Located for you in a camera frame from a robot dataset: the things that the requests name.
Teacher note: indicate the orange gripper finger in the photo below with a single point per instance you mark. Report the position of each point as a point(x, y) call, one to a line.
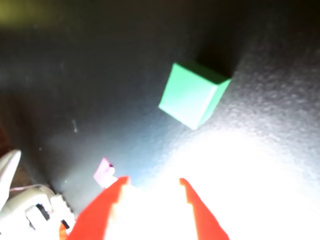
point(95, 215)
point(202, 217)

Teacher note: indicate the green cube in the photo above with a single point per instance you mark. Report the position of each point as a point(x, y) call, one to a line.
point(190, 97)

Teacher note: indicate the small pink scrap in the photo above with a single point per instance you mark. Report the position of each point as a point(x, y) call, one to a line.
point(102, 172)

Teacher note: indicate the white plastic toothed part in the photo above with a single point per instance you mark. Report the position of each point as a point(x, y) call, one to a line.
point(15, 202)

